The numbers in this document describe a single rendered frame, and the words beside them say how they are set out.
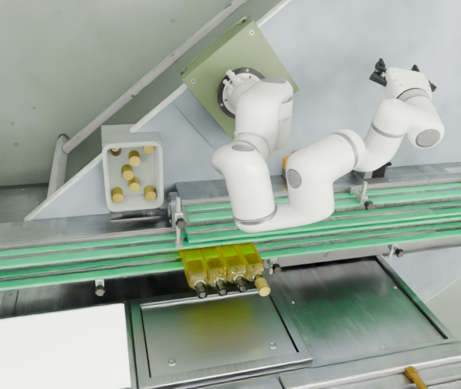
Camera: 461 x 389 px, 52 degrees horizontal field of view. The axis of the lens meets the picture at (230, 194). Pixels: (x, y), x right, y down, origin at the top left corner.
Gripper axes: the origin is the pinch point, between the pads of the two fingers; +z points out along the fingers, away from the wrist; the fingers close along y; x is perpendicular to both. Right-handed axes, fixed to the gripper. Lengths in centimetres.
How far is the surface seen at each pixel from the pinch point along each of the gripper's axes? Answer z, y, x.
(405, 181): 12, -28, 47
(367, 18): 34.6, -0.3, 2.6
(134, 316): -36, 57, 73
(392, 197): 3, -21, 47
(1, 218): 17, 117, 102
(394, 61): 33.7, -14.1, 14.4
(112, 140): 0, 71, 39
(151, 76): 62, 67, 53
